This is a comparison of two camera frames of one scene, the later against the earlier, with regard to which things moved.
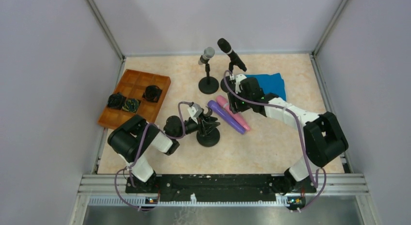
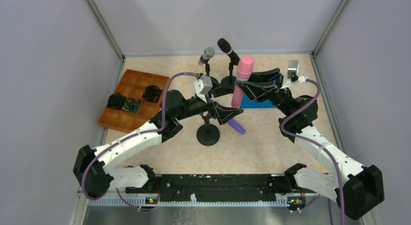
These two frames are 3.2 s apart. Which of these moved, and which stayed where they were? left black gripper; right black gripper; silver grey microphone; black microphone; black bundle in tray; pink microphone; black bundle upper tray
Moved: right black gripper; pink microphone; left black gripper
Stayed: black microphone; black bundle upper tray; black bundle in tray; silver grey microphone
